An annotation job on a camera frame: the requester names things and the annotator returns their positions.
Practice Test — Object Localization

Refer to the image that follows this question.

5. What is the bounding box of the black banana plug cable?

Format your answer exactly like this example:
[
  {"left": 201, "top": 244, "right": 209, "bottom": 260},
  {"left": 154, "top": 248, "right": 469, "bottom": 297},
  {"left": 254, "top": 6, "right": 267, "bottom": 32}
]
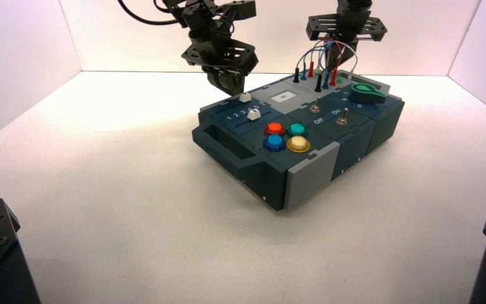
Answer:
[{"left": 293, "top": 45, "right": 323, "bottom": 93}]

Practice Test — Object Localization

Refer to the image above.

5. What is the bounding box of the green rotary knob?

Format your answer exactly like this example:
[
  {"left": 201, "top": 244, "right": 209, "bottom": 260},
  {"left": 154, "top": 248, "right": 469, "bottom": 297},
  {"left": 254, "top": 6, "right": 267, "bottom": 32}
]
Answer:
[{"left": 349, "top": 83, "right": 388, "bottom": 105}]

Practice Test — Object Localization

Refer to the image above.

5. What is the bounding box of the yellow round push button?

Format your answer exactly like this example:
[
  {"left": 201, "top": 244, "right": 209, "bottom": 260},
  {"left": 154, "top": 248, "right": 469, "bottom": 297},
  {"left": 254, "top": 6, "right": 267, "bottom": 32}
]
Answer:
[{"left": 286, "top": 136, "right": 311, "bottom": 154}]

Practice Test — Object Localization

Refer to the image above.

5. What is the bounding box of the green round push button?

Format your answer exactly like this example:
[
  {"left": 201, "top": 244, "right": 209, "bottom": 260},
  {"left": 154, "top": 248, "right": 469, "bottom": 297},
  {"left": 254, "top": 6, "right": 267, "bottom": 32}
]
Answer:
[{"left": 287, "top": 122, "right": 309, "bottom": 138}]

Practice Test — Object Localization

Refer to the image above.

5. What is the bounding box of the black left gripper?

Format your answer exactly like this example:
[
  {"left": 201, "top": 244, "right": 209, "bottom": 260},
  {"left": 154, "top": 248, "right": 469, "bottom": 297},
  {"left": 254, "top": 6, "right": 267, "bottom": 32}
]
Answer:
[{"left": 181, "top": 6, "right": 259, "bottom": 97}]

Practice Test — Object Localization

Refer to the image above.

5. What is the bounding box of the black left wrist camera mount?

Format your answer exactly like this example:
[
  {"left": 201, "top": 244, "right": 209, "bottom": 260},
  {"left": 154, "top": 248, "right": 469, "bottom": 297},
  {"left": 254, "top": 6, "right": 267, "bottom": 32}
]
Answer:
[{"left": 221, "top": 0, "right": 257, "bottom": 21}]

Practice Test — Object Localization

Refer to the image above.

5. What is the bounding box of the blue banana plug cable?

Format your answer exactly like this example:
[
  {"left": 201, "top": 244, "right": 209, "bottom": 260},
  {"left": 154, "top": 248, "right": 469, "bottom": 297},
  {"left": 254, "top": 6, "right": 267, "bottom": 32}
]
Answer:
[{"left": 301, "top": 41, "right": 330, "bottom": 90}]

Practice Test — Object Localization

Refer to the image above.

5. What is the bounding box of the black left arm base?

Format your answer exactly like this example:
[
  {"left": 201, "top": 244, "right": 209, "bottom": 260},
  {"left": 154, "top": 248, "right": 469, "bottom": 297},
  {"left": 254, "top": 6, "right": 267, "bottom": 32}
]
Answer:
[{"left": 0, "top": 198, "right": 42, "bottom": 304}]

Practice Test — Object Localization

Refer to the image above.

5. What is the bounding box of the red banana plug cable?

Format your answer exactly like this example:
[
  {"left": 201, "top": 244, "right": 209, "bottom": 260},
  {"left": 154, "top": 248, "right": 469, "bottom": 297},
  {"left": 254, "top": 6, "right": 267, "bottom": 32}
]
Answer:
[{"left": 308, "top": 39, "right": 344, "bottom": 87}]

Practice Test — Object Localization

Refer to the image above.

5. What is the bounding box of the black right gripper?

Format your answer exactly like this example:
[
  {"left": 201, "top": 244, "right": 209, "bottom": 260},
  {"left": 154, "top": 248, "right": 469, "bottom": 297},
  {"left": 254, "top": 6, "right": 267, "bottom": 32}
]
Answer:
[{"left": 305, "top": 0, "right": 389, "bottom": 72}]

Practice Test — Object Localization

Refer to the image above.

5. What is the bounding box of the dark teal control box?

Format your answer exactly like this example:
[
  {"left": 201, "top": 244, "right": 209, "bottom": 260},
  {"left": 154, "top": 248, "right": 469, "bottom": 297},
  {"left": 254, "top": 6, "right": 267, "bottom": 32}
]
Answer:
[{"left": 191, "top": 69, "right": 406, "bottom": 212}]

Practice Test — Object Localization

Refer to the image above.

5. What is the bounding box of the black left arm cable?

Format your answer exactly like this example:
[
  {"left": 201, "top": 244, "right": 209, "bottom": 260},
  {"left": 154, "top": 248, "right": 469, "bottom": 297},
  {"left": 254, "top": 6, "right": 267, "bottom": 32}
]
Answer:
[{"left": 117, "top": 0, "right": 185, "bottom": 27}]

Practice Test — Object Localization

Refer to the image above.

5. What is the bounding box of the blue round push button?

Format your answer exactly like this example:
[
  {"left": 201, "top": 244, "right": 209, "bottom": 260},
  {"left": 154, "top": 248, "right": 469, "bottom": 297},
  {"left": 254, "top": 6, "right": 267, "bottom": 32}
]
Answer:
[{"left": 263, "top": 134, "right": 287, "bottom": 153}]

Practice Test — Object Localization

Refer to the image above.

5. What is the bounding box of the white jumper cable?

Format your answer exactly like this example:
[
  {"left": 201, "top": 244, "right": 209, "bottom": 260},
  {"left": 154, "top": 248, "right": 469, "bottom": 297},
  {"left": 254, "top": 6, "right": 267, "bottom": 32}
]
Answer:
[{"left": 316, "top": 39, "right": 359, "bottom": 82}]

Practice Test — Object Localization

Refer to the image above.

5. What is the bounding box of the red round push button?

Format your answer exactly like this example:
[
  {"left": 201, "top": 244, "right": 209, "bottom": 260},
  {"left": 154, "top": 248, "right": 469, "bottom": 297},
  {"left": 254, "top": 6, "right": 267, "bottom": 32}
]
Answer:
[{"left": 264, "top": 122, "right": 286, "bottom": 137}]

